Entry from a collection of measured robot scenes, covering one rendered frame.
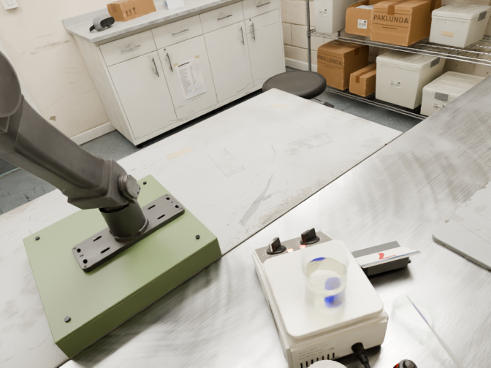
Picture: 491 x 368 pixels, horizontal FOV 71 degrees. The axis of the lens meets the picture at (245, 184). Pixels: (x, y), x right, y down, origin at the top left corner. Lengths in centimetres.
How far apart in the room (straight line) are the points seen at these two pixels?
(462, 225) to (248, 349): 40
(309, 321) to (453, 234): 32
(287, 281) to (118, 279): 28
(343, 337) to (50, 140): 41
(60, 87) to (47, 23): 47
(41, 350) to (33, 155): 33
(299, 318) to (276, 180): 39
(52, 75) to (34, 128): 280
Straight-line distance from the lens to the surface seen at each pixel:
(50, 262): 71
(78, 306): 61
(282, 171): 79
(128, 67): 275
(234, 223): 68
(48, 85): 324
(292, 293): 46
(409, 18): 256
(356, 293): 46
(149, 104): 286
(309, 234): 56
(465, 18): 252
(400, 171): 80
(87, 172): 51
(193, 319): 57
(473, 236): 67
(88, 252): 66
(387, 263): 58
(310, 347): 45
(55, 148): 46
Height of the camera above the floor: 137
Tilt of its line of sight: 37 degrees down
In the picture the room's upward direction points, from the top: 11 degrees counter-clockwise
